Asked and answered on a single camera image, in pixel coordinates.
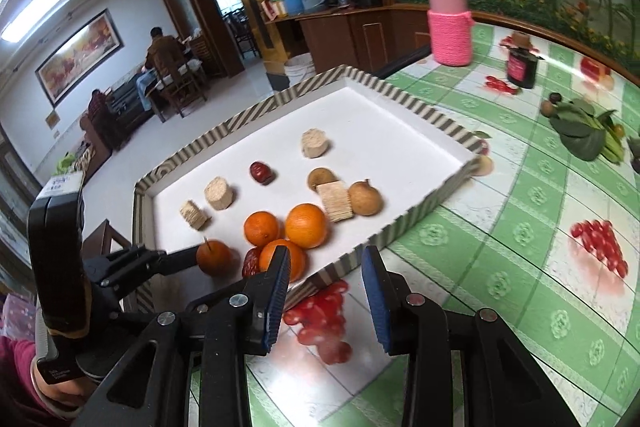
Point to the framed wall painting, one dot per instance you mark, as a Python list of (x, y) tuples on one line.
[(80, 54)]

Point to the pink knit-covered bottle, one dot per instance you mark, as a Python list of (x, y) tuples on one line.
[(450, 32)]

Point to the leafy green vegetable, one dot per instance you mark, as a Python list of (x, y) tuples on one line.
[(582, 134)]

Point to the wooden cabinet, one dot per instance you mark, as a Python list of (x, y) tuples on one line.
[(350, 37)]

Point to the person's left forearm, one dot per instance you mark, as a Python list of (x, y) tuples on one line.
[(17, 377)]

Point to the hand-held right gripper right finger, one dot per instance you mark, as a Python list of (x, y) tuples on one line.
[(375, 304)]

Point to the person's left hand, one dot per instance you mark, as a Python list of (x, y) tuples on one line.
[(65, 394)]

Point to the striped cardboard tray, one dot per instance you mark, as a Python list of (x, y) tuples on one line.
[(390, 142)]

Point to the white bucket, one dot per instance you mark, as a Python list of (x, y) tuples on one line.
[(300, 71)]

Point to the dark purple eggplant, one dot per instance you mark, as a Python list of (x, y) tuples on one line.
[(636, 153)]

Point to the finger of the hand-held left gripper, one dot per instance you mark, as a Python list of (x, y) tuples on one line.
[(175, 263), (135, 259)]

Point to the green checked printed tablecloth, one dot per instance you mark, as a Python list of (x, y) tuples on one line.
[(525, 257)]

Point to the square beige cracker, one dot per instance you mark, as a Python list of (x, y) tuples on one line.
[(195, 214), (336, 202)]

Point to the ceiling light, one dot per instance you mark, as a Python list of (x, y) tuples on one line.
[(35, 7)]

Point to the dark jar with pink label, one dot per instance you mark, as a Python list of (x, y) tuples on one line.
[(521, 69)]

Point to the dark brown round fruit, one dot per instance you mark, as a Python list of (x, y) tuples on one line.
[(555, 98)]

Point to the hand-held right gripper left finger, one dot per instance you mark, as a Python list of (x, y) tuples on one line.
[(277, 299)]

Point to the wooden chair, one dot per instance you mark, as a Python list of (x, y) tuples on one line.
[(180, 87)]

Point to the orange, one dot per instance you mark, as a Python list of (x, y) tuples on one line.
[(295, 262), (213, 258), (306, 225), (261, 228)]

